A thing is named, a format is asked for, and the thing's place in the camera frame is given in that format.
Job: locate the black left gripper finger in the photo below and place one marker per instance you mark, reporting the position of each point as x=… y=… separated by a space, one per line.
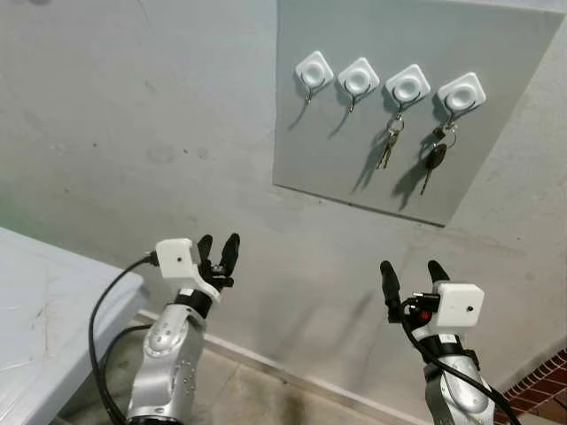
x=205 y=250
x=230 y=254

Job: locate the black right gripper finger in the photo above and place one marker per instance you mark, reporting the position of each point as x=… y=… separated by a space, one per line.
x=390 y=283
x=438 y=272

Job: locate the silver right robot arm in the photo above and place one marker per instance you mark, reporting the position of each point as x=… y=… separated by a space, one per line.
x=461 y=390

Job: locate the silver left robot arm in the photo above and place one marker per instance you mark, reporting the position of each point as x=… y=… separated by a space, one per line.
x=164 y=354

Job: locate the black-headed key bunch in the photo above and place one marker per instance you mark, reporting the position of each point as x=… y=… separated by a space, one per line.
x=434 y=158

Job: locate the silver key bunch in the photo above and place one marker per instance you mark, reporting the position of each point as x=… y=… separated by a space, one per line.
x=387 y=149

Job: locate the white table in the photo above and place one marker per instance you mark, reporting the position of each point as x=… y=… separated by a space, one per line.
x=44 y=319

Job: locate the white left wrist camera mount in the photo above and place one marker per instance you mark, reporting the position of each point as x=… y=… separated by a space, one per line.
x=177 y=257

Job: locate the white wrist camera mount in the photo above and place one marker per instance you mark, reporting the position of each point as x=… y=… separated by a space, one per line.
x=177 y=257
x=459 y=305

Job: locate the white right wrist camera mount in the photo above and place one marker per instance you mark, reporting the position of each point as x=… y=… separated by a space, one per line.
x=459 y=305

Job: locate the white square wall hook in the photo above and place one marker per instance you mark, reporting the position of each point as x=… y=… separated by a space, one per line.
x=314 y=71
x=358 y=78
x=407 y=86
x=461 y=93

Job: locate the grey wall board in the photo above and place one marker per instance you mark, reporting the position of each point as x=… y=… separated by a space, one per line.
x=496 y=40

